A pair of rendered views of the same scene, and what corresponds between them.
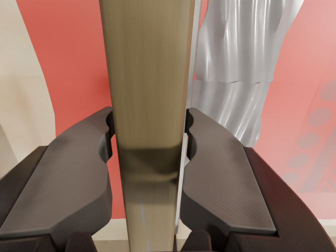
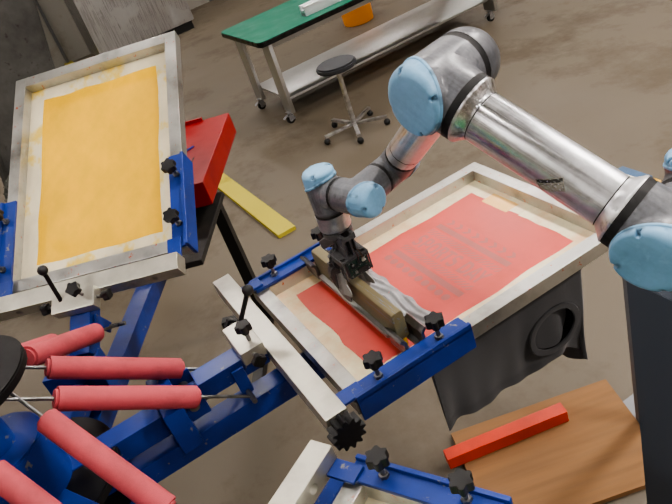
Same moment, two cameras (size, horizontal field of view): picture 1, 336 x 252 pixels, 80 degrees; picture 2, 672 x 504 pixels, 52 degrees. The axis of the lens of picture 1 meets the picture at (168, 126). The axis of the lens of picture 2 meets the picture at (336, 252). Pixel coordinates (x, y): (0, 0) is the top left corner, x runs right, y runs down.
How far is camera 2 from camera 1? 1.69 m
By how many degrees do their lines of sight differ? 88
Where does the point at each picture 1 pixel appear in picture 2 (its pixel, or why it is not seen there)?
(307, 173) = (449, 291)
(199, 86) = not seen: hidden behind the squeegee
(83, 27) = (338, 314)
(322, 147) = (440, 284)
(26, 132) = (331, 347)
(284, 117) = (413, 290)
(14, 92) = (324, 338)
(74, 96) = (342, 328)
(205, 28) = not seen: hidden behind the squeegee
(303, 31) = (393, 280)
